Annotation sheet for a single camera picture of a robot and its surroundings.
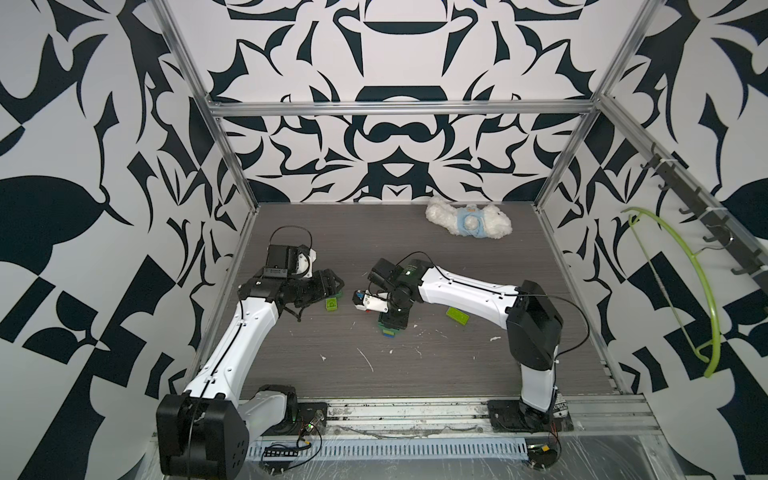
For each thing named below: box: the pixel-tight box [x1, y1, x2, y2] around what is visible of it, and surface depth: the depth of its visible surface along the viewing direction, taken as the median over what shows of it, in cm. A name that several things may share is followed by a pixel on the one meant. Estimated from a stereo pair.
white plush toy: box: [425, 197, 513, 239], surface depth 107 cm
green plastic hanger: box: [621, 207, 723, 379], surface depth 63 cm
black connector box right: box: [527, 445, 558, 469], surface depth 73 cm
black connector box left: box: [264, 447, 299, 457], surface depth 74 cm
